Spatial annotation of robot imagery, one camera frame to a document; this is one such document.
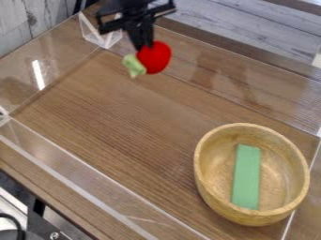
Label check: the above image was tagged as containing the black table frame leg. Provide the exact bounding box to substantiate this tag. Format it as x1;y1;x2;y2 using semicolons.
26;197;71;240

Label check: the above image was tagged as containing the black cable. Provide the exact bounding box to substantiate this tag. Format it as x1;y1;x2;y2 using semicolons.
0;213;26;240

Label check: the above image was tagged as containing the wooden oval bowl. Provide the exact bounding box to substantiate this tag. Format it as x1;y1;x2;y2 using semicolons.
192;123;310;227

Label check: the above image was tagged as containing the clear acrylic corner bracket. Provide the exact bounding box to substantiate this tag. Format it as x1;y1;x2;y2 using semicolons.
77;12;123;50

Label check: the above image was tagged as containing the green rectangular block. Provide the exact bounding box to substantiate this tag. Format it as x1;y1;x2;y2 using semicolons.
230;144;260;210

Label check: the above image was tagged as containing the clear acrylic tray wall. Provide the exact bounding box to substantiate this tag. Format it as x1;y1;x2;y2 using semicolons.
0;106;210;240

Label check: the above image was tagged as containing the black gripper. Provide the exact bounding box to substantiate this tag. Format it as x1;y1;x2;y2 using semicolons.
95;0;176;51

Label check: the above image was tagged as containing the red plush strawberry toy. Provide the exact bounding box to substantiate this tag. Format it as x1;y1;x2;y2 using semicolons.
121;41;171;78

